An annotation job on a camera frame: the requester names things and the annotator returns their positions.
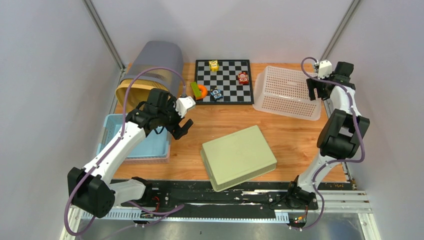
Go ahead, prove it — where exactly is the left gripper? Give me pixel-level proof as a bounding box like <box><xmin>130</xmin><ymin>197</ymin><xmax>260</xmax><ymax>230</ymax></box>
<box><xmin>157</xmin><ymin>97</ymin><xmax>193</xmax><ymax>139</ymax></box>

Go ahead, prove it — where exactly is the light blue plastic basket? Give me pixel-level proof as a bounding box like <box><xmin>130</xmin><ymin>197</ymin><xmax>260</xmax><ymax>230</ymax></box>
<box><xmin>96</xmin><ymin>113</ymin><xmax>171</xmax><ymax>160</ymax></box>

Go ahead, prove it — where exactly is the large white plastic basket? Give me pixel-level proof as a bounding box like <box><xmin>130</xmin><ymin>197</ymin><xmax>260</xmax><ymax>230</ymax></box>
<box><xmin>252</xmin><ymin>65</ymin><xmax>321</xmax><ymax>121</ymax></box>

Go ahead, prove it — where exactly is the green plastic basket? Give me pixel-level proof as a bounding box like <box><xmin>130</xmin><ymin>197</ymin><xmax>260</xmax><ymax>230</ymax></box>
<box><xmin>200</xmin><ymin>125</ymin><xmax>277</xmax><ymax>192</ymax></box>

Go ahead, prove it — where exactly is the pink plastic basket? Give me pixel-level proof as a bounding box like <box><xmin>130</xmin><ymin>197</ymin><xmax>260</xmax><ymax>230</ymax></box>
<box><xmin>122</xmin><ymin>145</ymin><xmax>171</xmax><ymax>165</ymax></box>

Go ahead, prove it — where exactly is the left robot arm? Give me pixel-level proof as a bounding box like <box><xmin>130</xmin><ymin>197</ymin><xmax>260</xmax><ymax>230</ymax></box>
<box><xmin>65</xmin><ymin>88</ymin><xmax>196</xmax><ymax>218</ymax></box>

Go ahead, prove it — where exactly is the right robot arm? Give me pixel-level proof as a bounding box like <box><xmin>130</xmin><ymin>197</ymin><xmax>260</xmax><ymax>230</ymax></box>
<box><xmin>284</xmin><ymin>60</ymin><xmax>370</xmax><ymax>209</ymax></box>

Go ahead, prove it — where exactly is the orange arch toy block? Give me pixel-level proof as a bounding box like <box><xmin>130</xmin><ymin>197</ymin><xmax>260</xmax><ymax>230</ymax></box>
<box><xmin>195</xmin><ymin>84</ymin><xmax>208</xmax><ymax>100</ymax></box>

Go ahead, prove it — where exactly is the blue owl toy block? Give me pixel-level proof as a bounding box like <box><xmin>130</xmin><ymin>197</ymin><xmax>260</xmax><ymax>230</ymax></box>
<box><xmin>210</xmin><ymin>87</ymin><xmax>224</xmax><ymax>102</ymax></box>

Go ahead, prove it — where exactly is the red owl toy block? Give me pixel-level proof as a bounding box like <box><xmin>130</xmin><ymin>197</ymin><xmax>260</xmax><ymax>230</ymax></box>
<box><xmin>237</xmin><ymin>71</ymin><xmax>250</xmax><ymax>85</ymax></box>

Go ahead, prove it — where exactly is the black and white chessboard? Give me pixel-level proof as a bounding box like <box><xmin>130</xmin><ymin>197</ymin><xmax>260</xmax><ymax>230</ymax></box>
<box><xmin>194</xmin><ymin>59</ymin><xmax>254</xmax><ymax>105</ymax></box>

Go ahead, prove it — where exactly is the yellow owl toy block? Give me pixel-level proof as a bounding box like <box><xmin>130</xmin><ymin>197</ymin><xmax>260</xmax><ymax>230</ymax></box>
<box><xmin>208</xmin><ymin>60</ymin><xmax>220</xmax><ymax>72</ymax></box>

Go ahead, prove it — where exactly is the grey and yellow laundry bin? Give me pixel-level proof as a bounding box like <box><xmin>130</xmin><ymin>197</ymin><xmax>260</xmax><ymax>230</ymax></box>
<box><xmin>115</xmin><ymin>40</ymin><xmax>184</xmax><ymax>113</ymax></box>

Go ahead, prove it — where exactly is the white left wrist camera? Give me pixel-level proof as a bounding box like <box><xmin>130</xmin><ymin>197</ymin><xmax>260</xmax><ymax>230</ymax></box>
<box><xmin>175</xmin><ymin>96</ymin><xmax>196</xmax><ymax>119</ymax></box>

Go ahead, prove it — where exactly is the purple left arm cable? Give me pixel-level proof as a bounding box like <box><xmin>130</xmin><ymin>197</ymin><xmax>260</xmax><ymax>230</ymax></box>
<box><xmin>63</xmin><ymin>66</ymin><xmax>188</xmax><ymax>237</ymax></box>

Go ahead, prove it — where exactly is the black metal base rail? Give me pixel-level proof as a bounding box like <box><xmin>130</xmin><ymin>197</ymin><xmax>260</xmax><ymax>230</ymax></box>
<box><xmin>109</xmin><ymin>178</ymin><xmax>355</xmax><ymax>221</ymax></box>

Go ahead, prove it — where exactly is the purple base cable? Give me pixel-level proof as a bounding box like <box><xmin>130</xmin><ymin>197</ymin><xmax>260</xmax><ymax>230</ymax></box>
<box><xmin>76</xmin><ymin>200</ymin><xmax>189</xmax><ymax>240</ymax></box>

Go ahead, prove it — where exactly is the right aluminium frame post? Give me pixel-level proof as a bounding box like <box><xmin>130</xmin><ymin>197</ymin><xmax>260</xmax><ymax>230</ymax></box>
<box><xmin>320</xmin><ymin>0</ymin><xmax>363</xmax><ymax>60</ymax></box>

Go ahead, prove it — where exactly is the aluminium frame post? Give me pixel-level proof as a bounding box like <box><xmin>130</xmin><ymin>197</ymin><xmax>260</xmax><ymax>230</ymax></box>
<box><xmin>82</xmin><ymin>0</ymin><xmax>126</xmax><ymax>73</ymax></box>
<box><xmin>320</xmin><ymin>0</ymin><xmax>363</xmax><ymax>60</ymax></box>

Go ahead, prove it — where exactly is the left aluminium frame post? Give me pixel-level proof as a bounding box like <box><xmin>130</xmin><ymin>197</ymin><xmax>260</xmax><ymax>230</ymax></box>
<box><xmin>82</xmin><ymin>0</ymin><xmax>126</xmax><ymax>73</ymax></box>

